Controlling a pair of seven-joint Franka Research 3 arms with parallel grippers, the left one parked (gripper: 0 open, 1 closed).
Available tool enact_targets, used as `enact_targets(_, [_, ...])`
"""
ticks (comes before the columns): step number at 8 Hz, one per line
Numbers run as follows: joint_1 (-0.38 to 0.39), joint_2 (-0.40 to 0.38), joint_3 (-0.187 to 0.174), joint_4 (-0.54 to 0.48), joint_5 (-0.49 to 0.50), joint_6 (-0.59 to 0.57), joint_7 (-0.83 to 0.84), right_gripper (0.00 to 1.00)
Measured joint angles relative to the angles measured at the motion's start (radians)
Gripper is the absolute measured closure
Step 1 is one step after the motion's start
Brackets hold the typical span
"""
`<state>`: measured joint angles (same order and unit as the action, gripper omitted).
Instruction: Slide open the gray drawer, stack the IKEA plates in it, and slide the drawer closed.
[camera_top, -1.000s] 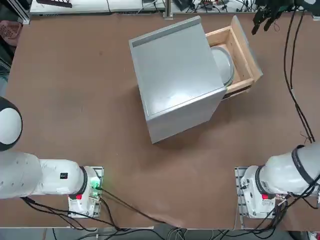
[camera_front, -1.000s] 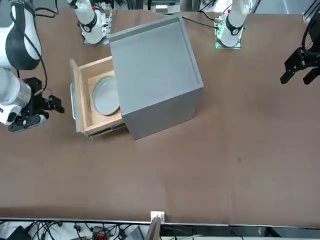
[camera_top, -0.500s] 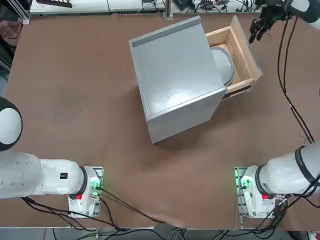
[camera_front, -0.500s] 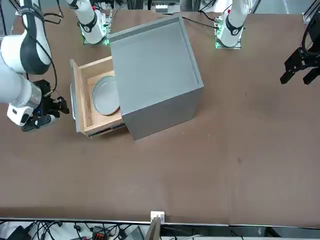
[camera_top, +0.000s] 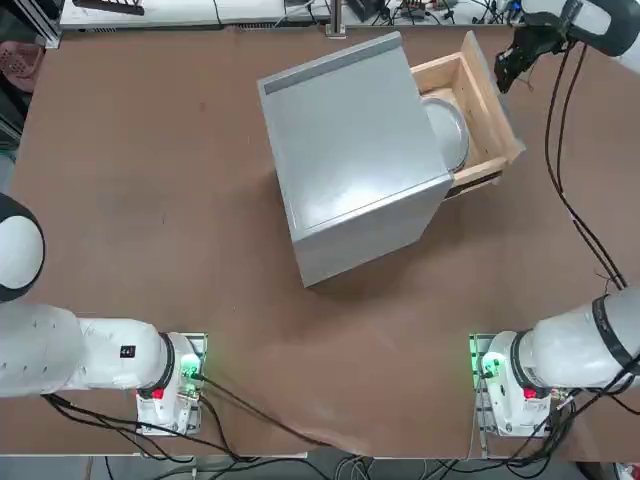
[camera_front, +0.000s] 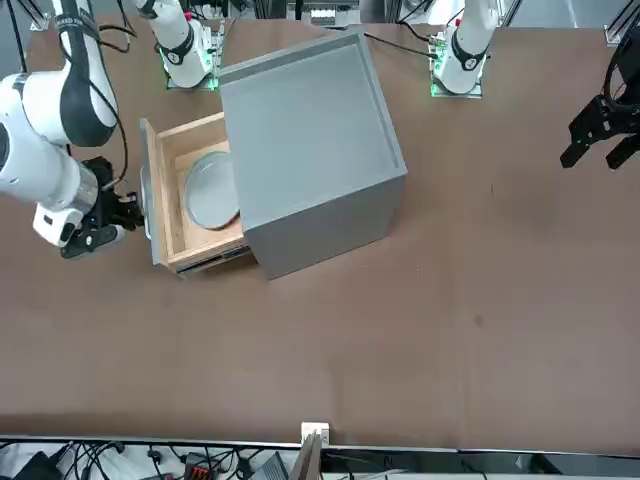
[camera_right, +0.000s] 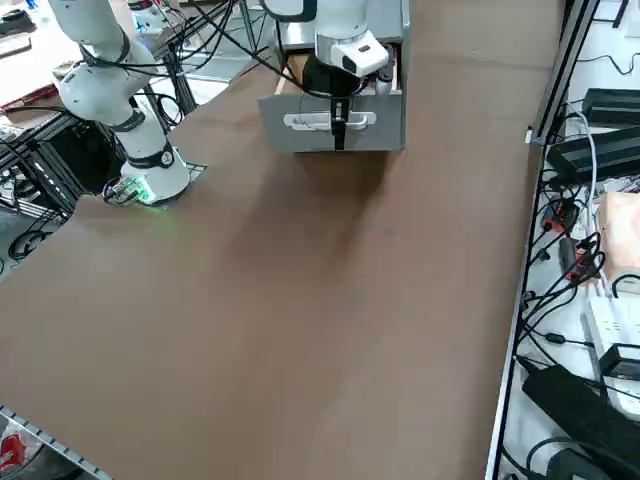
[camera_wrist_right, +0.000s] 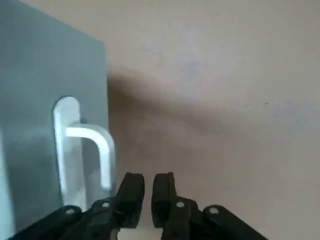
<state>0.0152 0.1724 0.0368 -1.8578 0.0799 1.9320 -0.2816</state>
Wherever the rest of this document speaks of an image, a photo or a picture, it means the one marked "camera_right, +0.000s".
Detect pale pink box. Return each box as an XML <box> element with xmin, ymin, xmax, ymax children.
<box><xmin>596</xmin><ymin>191</ymin><xmax>640</xmax><ymax>301</ymax></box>

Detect white cable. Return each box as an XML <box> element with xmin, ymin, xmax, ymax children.
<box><xmin>568</xmin><ymin>110</ymin><xmax>619</xmax><ymax>299</ymax></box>

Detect black power adapter box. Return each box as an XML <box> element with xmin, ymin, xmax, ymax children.
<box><xmin>598</xmin><ymin>342</ymin><xmax>640</xmax><ymax>385</ymax></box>
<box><xmin>582</xmin><ymin>88</ymin><xmax>640</xmax><ymax>127</ymax></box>

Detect black aluminium frame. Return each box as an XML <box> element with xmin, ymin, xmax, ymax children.
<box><xmin>0</xmin><ymin>107</ymin><xmax>126</xmax><ymax>219</ymax></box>

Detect white power strip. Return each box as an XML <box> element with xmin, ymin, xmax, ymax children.
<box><xmin>581</xmin><ymin>295</ymin><xmax>640</xmax><ymax>351</ymax></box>

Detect large black power adapter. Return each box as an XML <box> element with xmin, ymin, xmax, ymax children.
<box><xmin>521</xmin><ymin>363</ymin><xmax>640</xmax><ymax>454</ymax></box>

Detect long black power adapter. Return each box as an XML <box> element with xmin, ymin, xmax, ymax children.
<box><xmin>544</xmin><ymin>125</ymin><xmax>640</xmax><ymax>182</ymax></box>

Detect gray drawer with white handle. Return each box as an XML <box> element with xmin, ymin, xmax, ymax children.
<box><xmin>257</xmin><ymin>42</ymin><xmax>404</xmax><ymax>154</ymax></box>

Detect dark wrist camera bar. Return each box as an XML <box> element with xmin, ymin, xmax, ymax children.
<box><xmin>375</xmin><ymin>43</ymin><xmax>397</xmax><ymax>84</ymax></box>

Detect gray drawer cabinet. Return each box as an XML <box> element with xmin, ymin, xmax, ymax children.
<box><xmin>269</xmin><ymin>0</ymin><xmax>413</xmax><ymax>154</ymax></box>

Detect silver perforated rail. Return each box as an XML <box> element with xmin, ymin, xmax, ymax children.
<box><xmin>0</xmin><ymin>403</ymin><xmax>112</xmax><ymax>480</ymax></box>

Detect silver aluminium camera beam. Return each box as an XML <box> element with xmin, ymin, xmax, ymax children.
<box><xmin>524</xmin><ymin>0</ymin><xmax>601</xmax><ymax>146</ymax></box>

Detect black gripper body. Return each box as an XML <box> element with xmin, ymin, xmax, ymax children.
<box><xmin>301</xmin><ymin>52</ymin><xmax>362</xmax><ymax>101</ymax></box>

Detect red and black plug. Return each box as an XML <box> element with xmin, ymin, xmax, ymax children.
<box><xmin>541</xmin><ymin>198</ymin><xmax>581</xmax><ymax>232</ymax></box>
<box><xmin>564</xmin><ymin>244</ymin><xmax>607</xmax><ymax>284</ymax></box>

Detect red can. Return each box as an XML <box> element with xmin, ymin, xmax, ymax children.
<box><xmin>0</xmin><ymin>432</ymin><xmax>29</xmax><ymax>469</ymax></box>

